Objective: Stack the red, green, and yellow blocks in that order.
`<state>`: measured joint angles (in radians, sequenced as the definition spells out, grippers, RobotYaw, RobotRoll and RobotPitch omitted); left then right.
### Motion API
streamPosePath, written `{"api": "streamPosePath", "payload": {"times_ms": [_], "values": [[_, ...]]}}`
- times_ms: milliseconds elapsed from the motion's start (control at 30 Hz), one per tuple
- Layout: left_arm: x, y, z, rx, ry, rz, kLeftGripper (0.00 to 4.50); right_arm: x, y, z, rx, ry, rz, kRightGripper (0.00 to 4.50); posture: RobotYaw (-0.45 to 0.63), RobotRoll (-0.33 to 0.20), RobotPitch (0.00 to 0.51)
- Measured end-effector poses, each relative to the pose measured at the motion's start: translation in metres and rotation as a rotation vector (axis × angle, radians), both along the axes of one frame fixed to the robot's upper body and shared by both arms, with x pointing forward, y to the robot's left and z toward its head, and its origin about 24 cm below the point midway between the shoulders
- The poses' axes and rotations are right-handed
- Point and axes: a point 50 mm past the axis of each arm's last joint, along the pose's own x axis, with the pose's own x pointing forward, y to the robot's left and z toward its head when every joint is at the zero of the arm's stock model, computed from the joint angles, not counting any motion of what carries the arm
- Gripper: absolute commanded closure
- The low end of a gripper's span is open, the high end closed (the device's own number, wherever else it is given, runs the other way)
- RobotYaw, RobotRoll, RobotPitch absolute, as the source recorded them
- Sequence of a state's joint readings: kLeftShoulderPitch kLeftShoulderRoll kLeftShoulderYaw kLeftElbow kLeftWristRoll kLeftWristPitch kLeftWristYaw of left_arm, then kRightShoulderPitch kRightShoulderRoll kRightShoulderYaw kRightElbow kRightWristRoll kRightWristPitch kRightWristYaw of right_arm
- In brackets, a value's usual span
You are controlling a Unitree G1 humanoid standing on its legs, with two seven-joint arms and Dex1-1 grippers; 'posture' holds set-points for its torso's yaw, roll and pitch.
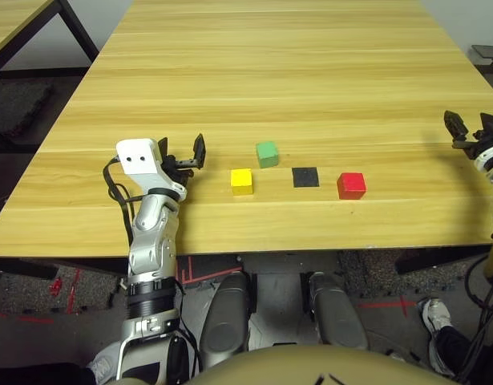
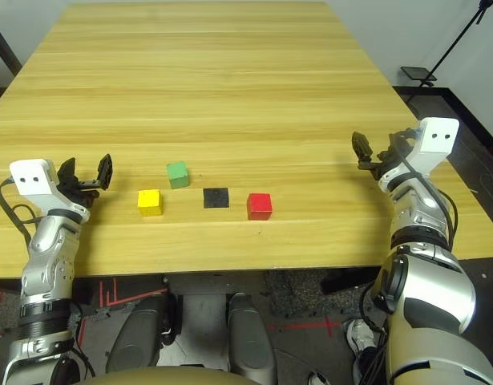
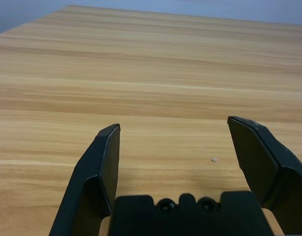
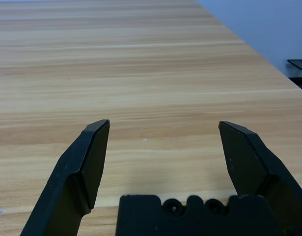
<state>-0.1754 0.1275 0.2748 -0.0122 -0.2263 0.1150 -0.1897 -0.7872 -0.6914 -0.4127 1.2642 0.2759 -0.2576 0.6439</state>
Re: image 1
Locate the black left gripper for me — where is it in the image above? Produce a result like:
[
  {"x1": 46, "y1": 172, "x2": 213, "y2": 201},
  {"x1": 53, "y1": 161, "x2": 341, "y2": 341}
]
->
[{"x1": 157, "y1": 133, "x2": 207, "y2": 185}]

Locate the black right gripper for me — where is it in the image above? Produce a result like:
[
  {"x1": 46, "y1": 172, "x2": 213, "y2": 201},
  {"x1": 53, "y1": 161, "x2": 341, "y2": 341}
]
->
[{"x1": 444, "y1": 110, "x2": 493, "y2": 160}]

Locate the yellow cube block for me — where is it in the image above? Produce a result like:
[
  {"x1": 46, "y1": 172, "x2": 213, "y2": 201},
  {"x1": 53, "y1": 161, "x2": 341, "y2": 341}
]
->
[{"x1": 230, "y1": 168, "x2": 254, "y2": 197}]

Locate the green cube block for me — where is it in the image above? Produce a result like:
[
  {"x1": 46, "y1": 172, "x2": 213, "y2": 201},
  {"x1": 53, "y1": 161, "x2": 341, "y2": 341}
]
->
[{"x1": 255, "y1": 140, "x2": 280, "y2": 169}]

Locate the red cube block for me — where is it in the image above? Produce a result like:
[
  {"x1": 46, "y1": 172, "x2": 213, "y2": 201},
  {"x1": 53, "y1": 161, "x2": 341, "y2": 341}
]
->
[{"x1": 336, "y1": 172, "x2": 367, "y2": 201}]

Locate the black square pad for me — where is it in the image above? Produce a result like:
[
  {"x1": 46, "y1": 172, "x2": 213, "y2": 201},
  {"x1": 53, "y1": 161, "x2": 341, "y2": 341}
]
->
[{"x1": 291, "y1": 167, "x2": 321, "y2": 188}]

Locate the dark foam floor mat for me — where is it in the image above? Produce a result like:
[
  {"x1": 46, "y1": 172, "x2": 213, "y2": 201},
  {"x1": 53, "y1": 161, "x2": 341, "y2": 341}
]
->
[{"x1": 0, "y1": 79, "x2": 55, "y2": 137}]

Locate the grey robot left leg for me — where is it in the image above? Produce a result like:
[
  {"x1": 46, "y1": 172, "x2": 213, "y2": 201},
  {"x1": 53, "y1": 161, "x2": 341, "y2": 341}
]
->
[{"x1": 200, "y1": 271, "x2": 257, "y2": 370}]

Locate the grey robot leg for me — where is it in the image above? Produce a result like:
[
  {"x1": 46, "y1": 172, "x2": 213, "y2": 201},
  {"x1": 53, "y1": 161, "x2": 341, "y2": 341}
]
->
[
  {"x1": 200, "y1": 271, "x2": 257, "y2": 370},
  {"x1": 308, "y1": 271, "x2": 370, "y2": 352}
]

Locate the black trouser leg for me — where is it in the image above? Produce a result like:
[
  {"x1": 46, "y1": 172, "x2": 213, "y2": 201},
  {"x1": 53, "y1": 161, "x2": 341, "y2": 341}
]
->
[{"x1": 436, "y1": 324, "x2": 474, "y2": 380}]

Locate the grey robot right leg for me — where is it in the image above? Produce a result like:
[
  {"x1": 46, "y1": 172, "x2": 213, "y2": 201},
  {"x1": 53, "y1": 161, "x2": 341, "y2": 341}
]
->
[{"x1": 308, "y1": 271, "x2": 370, "y2": 352}]

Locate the grey sneaker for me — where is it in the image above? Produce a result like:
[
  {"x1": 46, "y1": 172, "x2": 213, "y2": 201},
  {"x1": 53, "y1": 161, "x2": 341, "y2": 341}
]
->
[{"x1": 87, "y1": 349, "x2": 121, "y2": 383}]

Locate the tan robot torso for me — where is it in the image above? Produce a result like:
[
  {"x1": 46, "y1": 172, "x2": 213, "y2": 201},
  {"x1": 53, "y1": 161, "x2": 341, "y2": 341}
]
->
[{"x1": 185, "y1": 344, "x2": 459, "y2": 385}]

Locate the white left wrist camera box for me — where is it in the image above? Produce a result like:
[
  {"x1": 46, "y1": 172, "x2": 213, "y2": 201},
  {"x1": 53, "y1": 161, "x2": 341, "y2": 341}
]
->
[{"x1": 115, "y1": 138, "x2": 164, "y2": 176}]

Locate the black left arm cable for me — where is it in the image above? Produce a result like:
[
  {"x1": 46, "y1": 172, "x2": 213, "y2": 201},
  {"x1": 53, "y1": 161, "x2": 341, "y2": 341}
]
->
[{"x1": 103, "y1": 156, "x2": 139, "y2": 244}]

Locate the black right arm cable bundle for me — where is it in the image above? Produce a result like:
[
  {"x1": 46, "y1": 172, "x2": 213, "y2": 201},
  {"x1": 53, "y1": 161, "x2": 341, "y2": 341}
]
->
[{"x1": 456, "y1": 256, "x2": 493, "y2": 382}]

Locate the wooden side table black frame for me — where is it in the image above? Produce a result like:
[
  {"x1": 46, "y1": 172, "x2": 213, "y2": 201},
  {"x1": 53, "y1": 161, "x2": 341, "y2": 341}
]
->
[{"x1": 0, "y1": 0, "x2": 99, "y2": 153}]

